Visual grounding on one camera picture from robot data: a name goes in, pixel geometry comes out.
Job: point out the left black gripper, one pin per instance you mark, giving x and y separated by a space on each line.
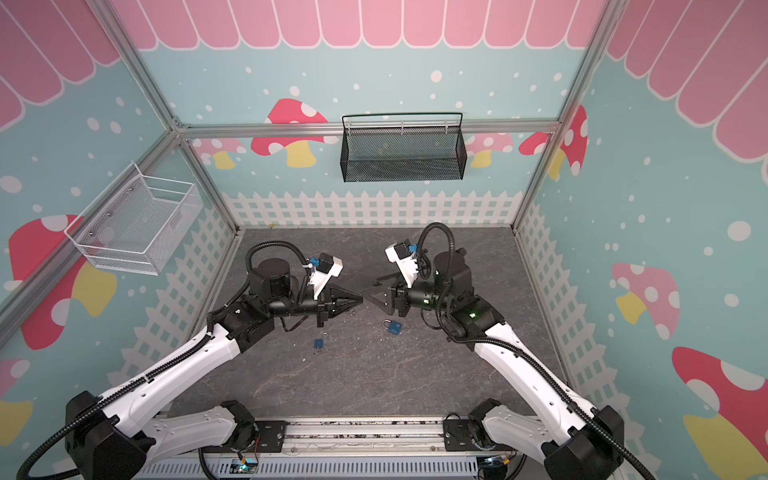
335 301

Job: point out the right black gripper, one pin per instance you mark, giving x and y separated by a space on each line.
399 297

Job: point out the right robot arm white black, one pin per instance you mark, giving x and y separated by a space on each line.
468 319

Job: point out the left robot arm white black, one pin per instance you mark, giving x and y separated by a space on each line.
277 282

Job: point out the blue padlock silver shackle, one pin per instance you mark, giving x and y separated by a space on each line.
393 327

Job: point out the black mesh wall basket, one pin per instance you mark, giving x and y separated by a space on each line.
403 147

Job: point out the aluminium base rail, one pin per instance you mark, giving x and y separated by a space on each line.
372 435

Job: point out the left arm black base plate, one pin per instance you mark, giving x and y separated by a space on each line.
266 436

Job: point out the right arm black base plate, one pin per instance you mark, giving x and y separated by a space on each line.
461 434

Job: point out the white wire wall basket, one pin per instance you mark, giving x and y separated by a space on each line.
137 224

